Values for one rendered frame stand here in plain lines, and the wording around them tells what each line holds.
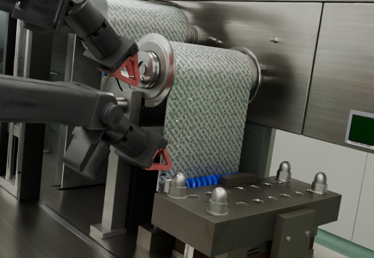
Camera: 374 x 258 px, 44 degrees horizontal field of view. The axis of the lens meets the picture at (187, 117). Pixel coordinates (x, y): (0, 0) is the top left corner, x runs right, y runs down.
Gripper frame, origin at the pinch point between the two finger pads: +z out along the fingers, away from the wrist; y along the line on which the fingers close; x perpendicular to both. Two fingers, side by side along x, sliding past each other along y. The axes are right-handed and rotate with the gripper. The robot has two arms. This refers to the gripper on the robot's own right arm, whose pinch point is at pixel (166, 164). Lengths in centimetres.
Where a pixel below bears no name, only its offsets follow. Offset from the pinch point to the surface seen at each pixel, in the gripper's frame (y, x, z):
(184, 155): 0.3, 3.6, 2.8
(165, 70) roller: -0.7, 14.7, -11.7
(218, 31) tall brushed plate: -21.1, 40.7, 12.0
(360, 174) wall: -86, 90, 253
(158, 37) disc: -4.5, 20.3, -14.4
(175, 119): 0.2, 8.4, -4.2
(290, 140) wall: -150, 100, 248
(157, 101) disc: -2.4, 9.6, -8.2
